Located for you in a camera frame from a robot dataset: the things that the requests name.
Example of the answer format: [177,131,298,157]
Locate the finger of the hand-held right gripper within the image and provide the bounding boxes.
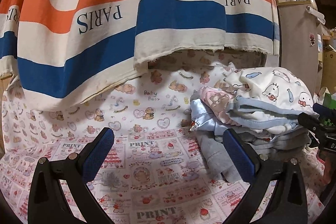
[299,112,327,133]
[312,103,336,120]

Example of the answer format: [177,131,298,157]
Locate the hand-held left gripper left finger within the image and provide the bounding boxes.
[28,127,115,224]

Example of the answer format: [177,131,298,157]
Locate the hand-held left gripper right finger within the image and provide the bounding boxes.
[223,129,308,224]

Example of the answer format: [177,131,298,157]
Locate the white cat print pants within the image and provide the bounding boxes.
[224,67,319,135]

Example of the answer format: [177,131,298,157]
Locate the green checkered bag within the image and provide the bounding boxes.
[321,89,336,131]

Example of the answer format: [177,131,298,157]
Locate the grey folded sweatpants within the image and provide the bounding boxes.
[196,132,313,183]

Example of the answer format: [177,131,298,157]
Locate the light blue satin garment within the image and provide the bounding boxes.
[189,98,276,144]

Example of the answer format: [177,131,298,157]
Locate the pink printed folded pajamas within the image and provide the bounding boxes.
[198,86,237,125]

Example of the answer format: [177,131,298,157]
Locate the brown wooden cabinet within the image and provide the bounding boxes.
[273,0,326,98]

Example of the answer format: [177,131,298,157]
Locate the strawberry print blanket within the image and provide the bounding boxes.
[0,127,328,224]

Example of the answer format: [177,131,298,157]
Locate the bear print bedsheet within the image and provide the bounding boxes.
[0,52,265,152]

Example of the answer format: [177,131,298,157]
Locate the white lint roller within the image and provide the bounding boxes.
[306,6,326,25]

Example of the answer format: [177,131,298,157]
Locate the striped hanging curtain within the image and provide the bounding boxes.
[0,0,280,112]

